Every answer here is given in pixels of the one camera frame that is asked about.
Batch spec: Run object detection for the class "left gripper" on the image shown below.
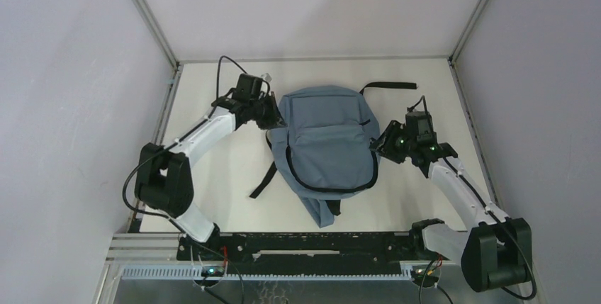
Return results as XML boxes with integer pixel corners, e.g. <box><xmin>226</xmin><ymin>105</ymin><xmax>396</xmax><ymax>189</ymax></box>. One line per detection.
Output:
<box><xmin>249</xmin><ymin>92</ymin><xmax>288</xmax><ymax>130</ymax></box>

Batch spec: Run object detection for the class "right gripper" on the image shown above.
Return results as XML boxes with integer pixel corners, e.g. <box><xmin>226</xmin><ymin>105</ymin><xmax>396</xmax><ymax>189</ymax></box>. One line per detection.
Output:
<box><xmin>368</xmin><ymin>119</ymin><xmax>415</xmax><ymax>164</ymax></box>

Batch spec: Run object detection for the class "blue student backpack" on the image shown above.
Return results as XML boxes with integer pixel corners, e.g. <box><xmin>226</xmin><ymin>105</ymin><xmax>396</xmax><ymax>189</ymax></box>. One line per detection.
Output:
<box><xmin>249</xmin><ymin>81</ymin><xmax>418</xmax><ymax>229</ymax></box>

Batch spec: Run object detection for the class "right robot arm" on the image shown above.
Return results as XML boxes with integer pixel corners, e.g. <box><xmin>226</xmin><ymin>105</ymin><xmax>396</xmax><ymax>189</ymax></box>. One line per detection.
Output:
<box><xmin>370</xmin><ymin>111</ymin><xmax>537</xmax><ymax>300</ymax></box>

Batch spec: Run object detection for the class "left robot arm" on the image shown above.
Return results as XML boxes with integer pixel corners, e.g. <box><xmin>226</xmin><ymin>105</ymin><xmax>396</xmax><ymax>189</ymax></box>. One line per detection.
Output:
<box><xmin>128</xmin><ymin>73</ymin><xmax>286</xmax><ymax>259</ymax></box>

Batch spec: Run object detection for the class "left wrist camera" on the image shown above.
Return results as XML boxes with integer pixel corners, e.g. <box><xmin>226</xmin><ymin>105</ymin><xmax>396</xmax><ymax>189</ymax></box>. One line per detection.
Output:
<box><xmin>260</xmin><ymin>73</ymin><xmax>272</xmax><ymax>83</ymax></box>

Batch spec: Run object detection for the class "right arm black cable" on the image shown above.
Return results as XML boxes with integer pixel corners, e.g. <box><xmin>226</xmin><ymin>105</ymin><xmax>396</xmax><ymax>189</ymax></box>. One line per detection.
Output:
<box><xmin>405</xmin><ymin>95</ymin><xmax>538</xmax><ymax>301</ymax></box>

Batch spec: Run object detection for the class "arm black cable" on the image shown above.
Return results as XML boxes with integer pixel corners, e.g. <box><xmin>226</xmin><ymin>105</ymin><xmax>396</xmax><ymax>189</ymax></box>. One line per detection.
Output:
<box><xmin>405</xmin><ymin>95</ymin><xmax>538</xmax><ymax>301</ymax></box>
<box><xmin>122</xmin><ymin>55</ymin><xmax>274</xmax><ymax>227</ymax></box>

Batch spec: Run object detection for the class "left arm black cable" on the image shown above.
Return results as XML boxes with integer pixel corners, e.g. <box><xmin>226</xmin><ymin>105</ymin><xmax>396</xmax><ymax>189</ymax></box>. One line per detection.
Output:
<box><xmin>122</xmin><ymin>55</ymin><xmax>274</xmax><ymax>227</ymax></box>

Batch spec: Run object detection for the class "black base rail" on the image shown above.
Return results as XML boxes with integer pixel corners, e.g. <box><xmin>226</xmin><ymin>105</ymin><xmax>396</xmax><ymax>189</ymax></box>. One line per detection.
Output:
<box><xmin>176</xmin><ymin>232</ymin><xmax>438</xmax><ymax>277</ymax></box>

